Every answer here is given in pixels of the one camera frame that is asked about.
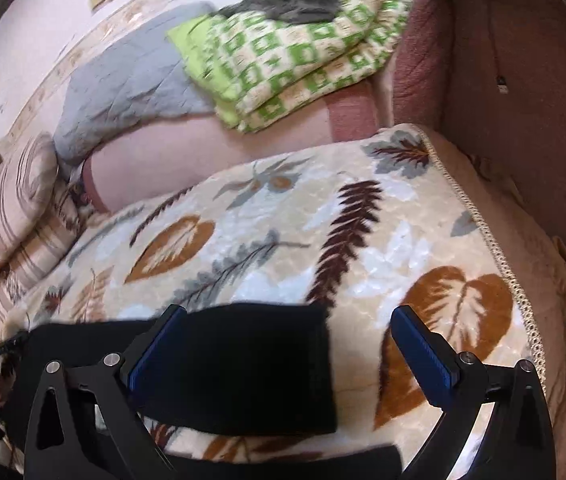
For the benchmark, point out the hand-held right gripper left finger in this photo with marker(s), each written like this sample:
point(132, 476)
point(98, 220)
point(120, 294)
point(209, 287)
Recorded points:
point(155, 347)

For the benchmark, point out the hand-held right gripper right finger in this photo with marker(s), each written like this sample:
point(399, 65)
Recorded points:
point(423, 352)

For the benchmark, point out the black pants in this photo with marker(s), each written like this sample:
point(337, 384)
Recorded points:
point(243, 365)

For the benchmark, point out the striped beige bedding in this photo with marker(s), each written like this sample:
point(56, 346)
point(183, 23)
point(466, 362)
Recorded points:
point(13, 210)

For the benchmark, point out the leaf print fleece blanket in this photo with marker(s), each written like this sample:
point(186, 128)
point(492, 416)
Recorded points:
point(313, 240)

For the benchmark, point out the pink bolster cushion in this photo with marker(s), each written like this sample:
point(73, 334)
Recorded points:
point(263, 145)

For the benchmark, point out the brown wooden panel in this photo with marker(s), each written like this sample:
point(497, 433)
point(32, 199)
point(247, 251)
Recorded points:
point(538, 150)

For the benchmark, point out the grey quilted blanket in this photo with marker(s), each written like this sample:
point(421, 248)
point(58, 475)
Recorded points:
point(128, 85)

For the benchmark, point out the green patterned blanket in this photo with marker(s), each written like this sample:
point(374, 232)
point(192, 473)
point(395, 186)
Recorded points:
point(303, 55)

